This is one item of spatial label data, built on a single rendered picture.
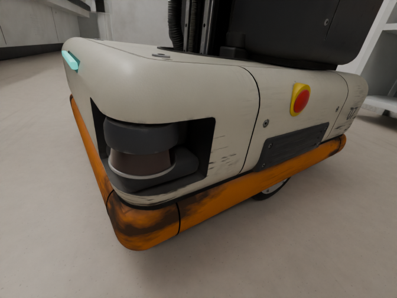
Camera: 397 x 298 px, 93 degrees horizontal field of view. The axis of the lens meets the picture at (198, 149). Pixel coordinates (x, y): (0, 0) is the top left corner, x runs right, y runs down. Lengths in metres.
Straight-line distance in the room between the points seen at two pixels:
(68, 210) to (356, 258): 0.53
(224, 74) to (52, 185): 0.43
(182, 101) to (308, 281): 0.33
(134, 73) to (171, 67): 0.04
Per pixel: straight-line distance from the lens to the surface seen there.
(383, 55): 1.74
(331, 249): 0.46
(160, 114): 0.17
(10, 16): 2.65
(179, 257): 0.35
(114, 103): 0.19
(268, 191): 0.46
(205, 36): 0.51
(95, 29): 5.00
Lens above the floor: 0.30
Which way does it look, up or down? 29 degrees down
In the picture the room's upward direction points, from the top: 7 degrees clockwise
